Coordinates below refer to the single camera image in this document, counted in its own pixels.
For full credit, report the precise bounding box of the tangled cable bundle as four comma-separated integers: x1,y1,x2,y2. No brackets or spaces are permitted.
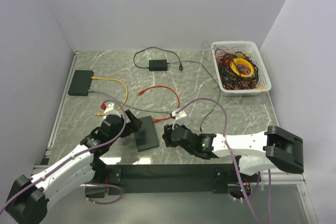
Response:
201,41,266,91

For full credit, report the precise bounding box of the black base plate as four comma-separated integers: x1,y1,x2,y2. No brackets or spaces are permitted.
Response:
104,163,263,196

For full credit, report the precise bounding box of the black power adapter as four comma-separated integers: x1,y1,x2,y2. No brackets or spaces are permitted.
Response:
149,59,168,71

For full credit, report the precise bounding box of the aluminium rail frame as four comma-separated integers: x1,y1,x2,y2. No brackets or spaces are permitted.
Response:
271,172,306,185

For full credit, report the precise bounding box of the white plastic basket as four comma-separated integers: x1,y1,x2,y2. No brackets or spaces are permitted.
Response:
211,41,271,95

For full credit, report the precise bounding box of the black box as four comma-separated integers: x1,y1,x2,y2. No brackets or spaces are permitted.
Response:
134,116,160,152

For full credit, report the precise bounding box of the grey ethernet cable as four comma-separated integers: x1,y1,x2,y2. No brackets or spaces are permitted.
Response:
88,90,174,114

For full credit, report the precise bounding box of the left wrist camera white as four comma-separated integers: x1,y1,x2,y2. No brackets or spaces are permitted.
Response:
101,102,120,116

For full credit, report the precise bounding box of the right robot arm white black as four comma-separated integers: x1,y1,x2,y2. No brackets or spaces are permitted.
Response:
162,125,304,182

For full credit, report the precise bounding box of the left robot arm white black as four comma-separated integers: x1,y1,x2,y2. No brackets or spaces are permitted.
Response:
1,110,142,223

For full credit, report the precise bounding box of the red ethernet cable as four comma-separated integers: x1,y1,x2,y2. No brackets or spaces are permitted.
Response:
137,86,181,123

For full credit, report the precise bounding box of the black network switch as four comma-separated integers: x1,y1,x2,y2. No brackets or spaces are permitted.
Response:
68,70,94,97

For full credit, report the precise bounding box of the yellow ethernet cable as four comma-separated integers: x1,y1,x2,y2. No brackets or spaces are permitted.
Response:
91,76,129,118

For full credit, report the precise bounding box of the black power adapter cable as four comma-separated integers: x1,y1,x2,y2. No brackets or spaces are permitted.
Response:
133,47,221,88

